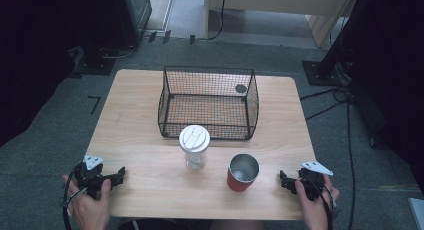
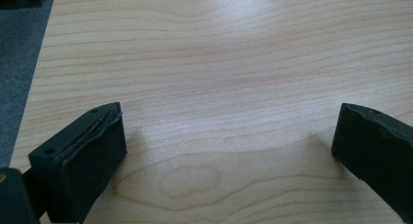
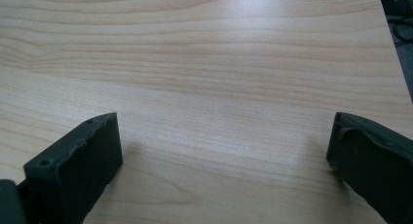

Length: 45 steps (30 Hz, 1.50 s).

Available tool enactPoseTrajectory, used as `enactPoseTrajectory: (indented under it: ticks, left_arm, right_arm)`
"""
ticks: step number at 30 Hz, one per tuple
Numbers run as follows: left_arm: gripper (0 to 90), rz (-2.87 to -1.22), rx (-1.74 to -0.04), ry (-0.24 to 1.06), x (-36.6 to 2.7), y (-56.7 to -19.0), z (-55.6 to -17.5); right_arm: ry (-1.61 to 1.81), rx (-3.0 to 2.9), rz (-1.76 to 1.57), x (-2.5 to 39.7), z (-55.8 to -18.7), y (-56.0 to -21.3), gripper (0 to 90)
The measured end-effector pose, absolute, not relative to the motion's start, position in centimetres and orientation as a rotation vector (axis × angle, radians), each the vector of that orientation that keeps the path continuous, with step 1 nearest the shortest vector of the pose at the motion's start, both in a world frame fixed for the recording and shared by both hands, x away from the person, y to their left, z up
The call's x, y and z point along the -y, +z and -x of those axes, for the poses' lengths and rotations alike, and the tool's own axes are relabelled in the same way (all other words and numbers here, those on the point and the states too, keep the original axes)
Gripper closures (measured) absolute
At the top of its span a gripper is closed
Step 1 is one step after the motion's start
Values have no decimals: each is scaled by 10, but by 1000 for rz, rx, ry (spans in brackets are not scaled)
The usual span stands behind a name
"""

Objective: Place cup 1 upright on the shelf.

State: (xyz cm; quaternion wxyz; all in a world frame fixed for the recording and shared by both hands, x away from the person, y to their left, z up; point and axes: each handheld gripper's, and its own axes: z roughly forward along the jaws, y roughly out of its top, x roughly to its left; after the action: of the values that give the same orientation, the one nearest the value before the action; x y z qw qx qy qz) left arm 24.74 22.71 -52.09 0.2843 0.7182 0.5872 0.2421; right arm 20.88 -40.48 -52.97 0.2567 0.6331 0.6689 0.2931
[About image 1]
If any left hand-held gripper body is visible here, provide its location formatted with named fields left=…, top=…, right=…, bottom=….
left=73, top=155, right=113, bottom=201

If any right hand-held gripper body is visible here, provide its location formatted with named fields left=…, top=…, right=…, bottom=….
left=296, top=160, right=334, bottom=202

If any red cup with steel inside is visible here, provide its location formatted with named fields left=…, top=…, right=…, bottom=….
left=226, top=153, right=260, bottom=193

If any clear cup with white lid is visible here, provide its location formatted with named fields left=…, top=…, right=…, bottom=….
left=178, top=124, right=211, bottom=170

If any black wire mesh basket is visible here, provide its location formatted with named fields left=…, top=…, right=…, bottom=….
left=157, top=65, right=260, bottom=141

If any person's right hand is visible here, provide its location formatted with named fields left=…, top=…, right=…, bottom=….
left=294, top=174, right=341, bottom=230

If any person's left hand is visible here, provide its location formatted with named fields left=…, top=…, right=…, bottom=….
left=62, top=175, right=112, bottom=230

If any white flat object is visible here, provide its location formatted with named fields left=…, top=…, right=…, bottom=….
left=407, top=197, right=424, bottom=230

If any dark curtain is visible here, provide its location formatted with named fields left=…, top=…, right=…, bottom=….
left=0, top=0, right=118, bottom=148
left=346, top=0, right=424, bottom=194

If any black cabinet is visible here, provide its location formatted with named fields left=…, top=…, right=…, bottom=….
left=111, top=0, right=153, bottom=48

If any light wooden furniture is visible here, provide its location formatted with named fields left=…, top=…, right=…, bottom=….
left=204, top=0, right=362, bottom=48

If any left hand-held gripper black cable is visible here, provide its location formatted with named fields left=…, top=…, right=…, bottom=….
left=61, top=165, right=88, bottom=230

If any hand-held gripper black cable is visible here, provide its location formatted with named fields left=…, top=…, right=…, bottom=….
left=61, top=165, right=88, bottom=230
left=308, top=176, right=336, bottom=230

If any right hand-held gripper black cable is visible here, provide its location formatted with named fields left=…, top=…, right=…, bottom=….
left=308, top=176, right=336, bottom=230

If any long black floor cable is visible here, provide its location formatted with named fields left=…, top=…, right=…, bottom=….
left=345, top=99, right=357, bottom=230

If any black stand base plate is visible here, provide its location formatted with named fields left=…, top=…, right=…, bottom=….
left=70, top=45, right=117, bottom=78

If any black stand with base plate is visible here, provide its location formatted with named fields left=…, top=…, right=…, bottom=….
left=301, top=0, right=369, bottom=88

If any looped black floor cable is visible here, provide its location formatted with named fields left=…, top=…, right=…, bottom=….
left=99, top=44, right=138, bottom=60

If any black hanging cable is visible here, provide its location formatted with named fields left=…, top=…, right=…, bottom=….
left=206, top=0, right=228, bottom=42

